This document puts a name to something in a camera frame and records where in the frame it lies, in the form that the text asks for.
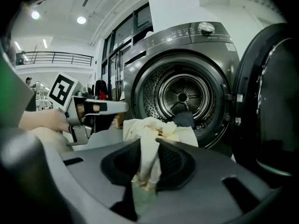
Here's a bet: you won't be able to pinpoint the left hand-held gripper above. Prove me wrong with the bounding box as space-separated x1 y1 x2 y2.
48 72 129 147

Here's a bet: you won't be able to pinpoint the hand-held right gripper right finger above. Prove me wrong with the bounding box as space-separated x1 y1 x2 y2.
155 137 275 224

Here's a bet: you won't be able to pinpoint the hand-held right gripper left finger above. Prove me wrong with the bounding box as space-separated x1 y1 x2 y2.
62 138 142 224

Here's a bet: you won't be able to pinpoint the cream clothes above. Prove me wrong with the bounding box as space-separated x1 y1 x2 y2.
123 117 199 192

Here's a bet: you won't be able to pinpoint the black washing machine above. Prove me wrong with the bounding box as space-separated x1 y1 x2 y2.
123 21 241 160

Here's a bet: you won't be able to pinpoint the grey clothing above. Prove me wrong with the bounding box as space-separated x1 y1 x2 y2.
174 111 196 128

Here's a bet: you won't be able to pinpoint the person's left forearm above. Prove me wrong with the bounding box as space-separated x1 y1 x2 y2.
18 108 71 135

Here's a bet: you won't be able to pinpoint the round black washing machine door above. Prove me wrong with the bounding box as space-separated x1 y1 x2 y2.
231 22 299 189

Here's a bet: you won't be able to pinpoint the person's left hand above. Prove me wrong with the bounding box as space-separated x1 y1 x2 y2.
76 103 101 124

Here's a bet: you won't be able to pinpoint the brown cardboard box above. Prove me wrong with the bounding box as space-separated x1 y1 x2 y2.
111 113 125 129

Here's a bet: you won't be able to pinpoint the hanging black garment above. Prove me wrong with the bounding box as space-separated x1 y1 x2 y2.
94 78 108 100

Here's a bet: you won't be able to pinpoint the person's beige trousers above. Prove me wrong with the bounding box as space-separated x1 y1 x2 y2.
30 126 75 152

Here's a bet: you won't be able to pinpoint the black balcony railing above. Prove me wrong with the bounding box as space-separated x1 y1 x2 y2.
15 51 94 67

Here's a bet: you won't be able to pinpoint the black framed glass partition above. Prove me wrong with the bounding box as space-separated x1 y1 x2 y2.
101 2 154 102

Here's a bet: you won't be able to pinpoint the white plastic box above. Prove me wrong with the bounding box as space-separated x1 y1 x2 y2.
148 0 202 32

